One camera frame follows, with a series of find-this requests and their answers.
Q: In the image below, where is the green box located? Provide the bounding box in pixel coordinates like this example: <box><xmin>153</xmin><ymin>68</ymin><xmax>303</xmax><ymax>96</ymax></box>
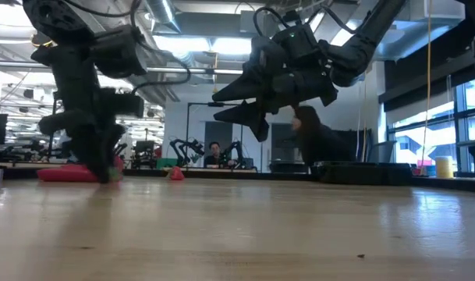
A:
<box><xmin>156</xmin><ymin>157</ymin><xmax>179</xmax><ymax>169</ymax></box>

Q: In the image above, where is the person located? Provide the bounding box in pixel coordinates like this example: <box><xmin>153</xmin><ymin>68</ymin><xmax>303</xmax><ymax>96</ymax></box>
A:
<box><xmin>203</xmin><ymin>140</ymin><xmax>240</xmax><ymax>169</ymax></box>
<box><xmin>291</xmin><ymin>105</ymin><xmax>356</xmax><ymax>168</ymax></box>

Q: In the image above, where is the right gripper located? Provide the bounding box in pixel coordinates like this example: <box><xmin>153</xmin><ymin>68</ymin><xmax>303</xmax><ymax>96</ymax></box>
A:
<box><xmin>212</xmin><ymin>37</ymin><xmax>339</xmax><ymax>143</ymax></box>

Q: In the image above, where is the black equipment cart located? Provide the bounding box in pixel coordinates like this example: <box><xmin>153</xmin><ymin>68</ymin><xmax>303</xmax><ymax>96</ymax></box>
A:
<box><xmin>271</xmin><ymin>123</ymin><xmax>300</xmax><ymax>161</ymax></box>

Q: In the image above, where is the black frame stand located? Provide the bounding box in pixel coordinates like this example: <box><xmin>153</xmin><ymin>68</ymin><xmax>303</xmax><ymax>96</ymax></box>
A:
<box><xmin>185</xmin><ymin>101</ymin><xmax>245</xmax><ymax>169</ymax></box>

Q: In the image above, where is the yellow cable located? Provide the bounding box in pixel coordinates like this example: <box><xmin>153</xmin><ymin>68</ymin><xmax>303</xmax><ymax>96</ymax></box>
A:
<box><xmin>360</xmin><ymin>84</ymin><xmax>367</xmax><ymax>163</ymax></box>

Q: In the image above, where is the silver ceiling duct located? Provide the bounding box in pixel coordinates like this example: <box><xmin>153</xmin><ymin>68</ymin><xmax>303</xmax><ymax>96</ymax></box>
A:
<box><xmin>141</xmin><ymin>0</ymin><xmax>199</xmax><ymax>105</ymax></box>

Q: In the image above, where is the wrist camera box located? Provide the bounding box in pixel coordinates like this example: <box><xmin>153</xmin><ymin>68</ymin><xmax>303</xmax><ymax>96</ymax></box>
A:
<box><xmin>89</xmin><ymin>24</ymin><xmax>149</xmax><ymax>80</ymax></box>
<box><xmin>274</xmin><ymin>10</ymin><xmax>321</xmax><ymax>60</ymax></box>

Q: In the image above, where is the long ceiling light tube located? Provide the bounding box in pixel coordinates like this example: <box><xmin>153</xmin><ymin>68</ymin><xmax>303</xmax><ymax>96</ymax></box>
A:
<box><xmin>145</xmin><ymin>66</ymin><xmax>244</xmax><ymax>76</ymax></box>

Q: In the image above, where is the red cloth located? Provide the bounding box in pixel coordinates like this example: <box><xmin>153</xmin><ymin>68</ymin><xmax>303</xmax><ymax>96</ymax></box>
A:
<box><xmin>37</xmin><ymin>157</ymin><xmax>125</xmax><ymax>183</ymax></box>

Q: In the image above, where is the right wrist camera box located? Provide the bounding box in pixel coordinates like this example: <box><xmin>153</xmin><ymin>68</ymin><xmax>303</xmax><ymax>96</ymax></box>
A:
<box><xmin>274</xmin><ymin>10</ymin><xmax>321</xmax><ymax>60</ymax></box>

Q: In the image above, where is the grey bin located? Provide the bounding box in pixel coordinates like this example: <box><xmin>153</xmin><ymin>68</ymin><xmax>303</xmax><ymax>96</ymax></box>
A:
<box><xmin>371</xmin><ymin>140</ymin><xmax>396</xmax><ymax>163</ymax></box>

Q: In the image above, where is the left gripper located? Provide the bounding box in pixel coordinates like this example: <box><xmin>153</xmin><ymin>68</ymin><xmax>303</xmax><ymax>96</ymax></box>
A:
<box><xmin>37</xmin><ymin>87</ymin><xmax>146</xmax><ymax>183</ymax></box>

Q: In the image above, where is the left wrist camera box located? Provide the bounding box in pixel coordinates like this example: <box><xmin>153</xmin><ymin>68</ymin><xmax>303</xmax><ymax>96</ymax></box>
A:
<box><xmin>89</xmin><ymin>24</ymin><xmax>149</xmax><ymax>80</ymax></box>

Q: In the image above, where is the yellow canister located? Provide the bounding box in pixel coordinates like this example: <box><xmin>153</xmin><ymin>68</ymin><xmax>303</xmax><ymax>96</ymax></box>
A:
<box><xmin>435</xmin><ymin>155</ymin><xmax>455</xmax><ymax>180</ymax></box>

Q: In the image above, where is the black bin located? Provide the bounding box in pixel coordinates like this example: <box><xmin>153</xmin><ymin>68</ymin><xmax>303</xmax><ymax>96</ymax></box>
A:
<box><xmin>268</xmin><ymin>158</ymin><xmax>311</xmax><ymax>175</ymax></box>

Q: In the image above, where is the small red toy strawberry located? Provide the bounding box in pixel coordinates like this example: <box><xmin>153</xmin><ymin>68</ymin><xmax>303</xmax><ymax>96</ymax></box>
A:
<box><xmin>167</xmin><ymin>165</ymin><xmax>186</xmax><ymax>182</ymax></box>
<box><xmin>106</xmin><ymin>166</ymin><xmax>122</xmax><ymax>183</ymax></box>

